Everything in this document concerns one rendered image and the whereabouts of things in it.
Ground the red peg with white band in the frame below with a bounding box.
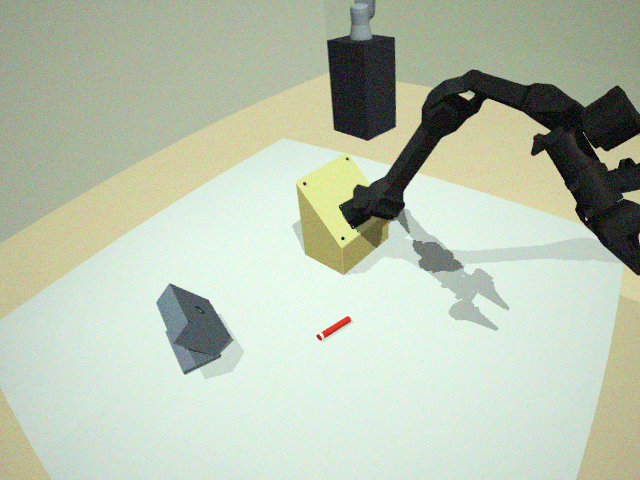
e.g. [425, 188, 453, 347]
[317, 316, 351, 341]

